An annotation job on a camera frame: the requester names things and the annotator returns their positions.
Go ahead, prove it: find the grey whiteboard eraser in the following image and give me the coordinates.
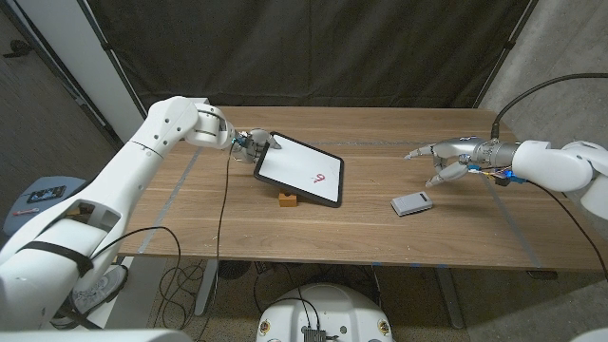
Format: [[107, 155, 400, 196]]
[[389, 190, 434, 218]]

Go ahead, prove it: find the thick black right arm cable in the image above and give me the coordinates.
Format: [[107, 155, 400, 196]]
[[490, 72, 608, 142]]

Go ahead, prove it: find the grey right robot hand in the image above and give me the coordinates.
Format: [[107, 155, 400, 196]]
[[403, 136, 522, 188]]

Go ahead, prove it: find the white table leg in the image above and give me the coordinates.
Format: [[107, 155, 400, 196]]
[[193, 258, 220, 318]]

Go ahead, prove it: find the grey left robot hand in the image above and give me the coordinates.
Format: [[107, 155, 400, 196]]
[[235, 127, 283, 166]]

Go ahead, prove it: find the blue-grey stool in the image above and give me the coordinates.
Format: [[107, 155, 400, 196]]
[[2, 176, 91, 238]]

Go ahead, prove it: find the black door handle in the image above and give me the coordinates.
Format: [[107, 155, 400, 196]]
[[2, 39, 32, 59]]

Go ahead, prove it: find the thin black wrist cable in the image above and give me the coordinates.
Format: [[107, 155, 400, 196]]
[[192, 142, 237, 342], [522, 179, 608, 282]]

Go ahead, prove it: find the white robot torso base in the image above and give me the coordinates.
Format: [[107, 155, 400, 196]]
[[255, 282, 395, 342]]

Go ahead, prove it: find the black phone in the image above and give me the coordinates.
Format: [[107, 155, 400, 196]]
[[26, 184, 67, 204]]

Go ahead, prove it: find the black backdrop curtain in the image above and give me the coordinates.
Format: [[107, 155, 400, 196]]
[[78, 0, 541, 132]]

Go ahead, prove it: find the black torso cable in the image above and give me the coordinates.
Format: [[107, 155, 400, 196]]
[[253, 262, 324, 333]]

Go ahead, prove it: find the black floor cable tangle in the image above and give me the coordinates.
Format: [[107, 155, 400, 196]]
[[156, 260, 205, 332]]

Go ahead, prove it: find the black backdrop stand pole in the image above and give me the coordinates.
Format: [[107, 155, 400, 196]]
[[473, 0, 541, 109], [78, 0, 157, 134]]

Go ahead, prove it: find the thin black left wrist cable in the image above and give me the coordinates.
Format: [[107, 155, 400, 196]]
[[192, 142, 237, 342]]

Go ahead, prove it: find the black round floor object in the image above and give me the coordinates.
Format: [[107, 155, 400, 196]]
[[218, 259, 252, 281]]

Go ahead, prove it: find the small black-framed whiteboard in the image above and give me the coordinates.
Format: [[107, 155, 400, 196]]
[[253, 131, 345, 209]]

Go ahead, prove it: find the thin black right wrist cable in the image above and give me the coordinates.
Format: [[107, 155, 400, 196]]
[[522, 179, 608, 282]]

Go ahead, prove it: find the grey table leg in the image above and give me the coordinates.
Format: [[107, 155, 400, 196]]
[[434, 266, 466, 330]]

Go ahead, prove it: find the grey sneaker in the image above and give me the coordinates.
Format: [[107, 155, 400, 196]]
[[70, 263, 129, 314]]

